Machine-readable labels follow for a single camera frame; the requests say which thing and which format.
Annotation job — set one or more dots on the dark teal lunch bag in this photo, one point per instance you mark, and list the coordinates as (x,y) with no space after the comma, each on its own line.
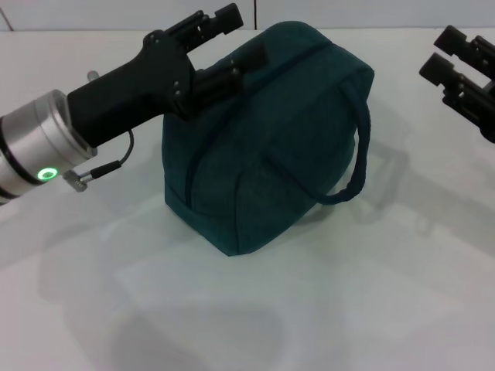
(270,154)

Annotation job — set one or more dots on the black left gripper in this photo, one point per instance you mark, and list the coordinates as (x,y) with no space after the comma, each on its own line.
(135,85)

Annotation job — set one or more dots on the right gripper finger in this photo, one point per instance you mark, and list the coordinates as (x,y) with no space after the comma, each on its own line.
(464,85)
(472,46)

